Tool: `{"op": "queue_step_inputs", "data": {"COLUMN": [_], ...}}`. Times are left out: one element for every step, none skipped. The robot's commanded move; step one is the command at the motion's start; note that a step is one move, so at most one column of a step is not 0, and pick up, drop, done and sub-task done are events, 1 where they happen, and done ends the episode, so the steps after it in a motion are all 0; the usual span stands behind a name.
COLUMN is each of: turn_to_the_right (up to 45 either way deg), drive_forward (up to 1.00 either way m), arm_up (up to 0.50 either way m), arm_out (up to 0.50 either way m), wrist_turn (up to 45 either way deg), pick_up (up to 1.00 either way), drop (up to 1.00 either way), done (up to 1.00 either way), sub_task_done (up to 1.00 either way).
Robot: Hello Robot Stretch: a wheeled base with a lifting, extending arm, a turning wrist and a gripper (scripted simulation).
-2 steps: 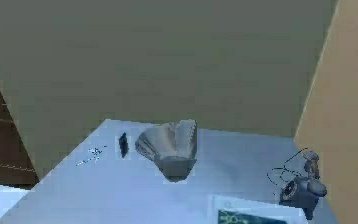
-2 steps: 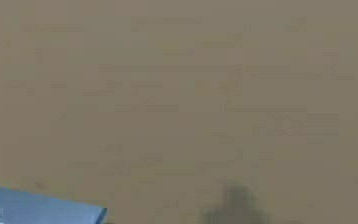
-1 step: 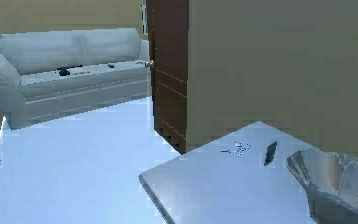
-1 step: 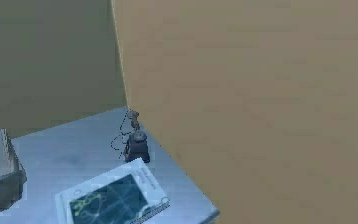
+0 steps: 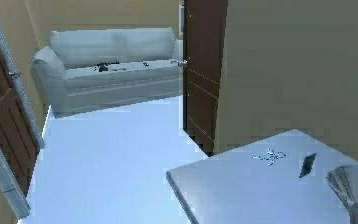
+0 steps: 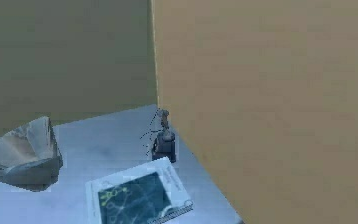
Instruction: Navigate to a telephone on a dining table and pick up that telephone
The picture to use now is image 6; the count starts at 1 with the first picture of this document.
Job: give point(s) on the dark grey small statue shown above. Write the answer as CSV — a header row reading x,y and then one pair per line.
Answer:
x,y
165,143

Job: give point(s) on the white book with dark cover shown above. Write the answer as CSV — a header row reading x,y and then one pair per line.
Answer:
x,y
133,196

